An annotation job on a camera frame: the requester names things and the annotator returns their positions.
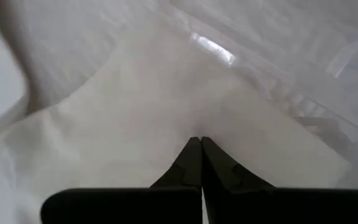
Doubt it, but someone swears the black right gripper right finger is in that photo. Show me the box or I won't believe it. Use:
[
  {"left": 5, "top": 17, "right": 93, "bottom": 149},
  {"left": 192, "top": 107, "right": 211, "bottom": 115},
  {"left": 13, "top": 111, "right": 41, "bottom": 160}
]
[{"left": 200, "top": 136, "right": 276, "bottom": 190}]

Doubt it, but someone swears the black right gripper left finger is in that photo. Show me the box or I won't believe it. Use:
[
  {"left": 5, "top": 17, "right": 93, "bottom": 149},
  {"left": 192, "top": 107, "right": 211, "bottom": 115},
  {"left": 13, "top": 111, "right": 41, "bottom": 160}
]
[{"left": 149, "top": 136, "right": 203, "bottom": 189}]

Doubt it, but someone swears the small white cloth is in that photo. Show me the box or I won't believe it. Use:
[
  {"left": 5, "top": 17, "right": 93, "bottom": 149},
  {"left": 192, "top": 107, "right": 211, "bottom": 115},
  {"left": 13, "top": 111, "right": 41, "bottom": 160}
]
[{"left": 0, "top": 18, "right": 352, "bottom": 224}]

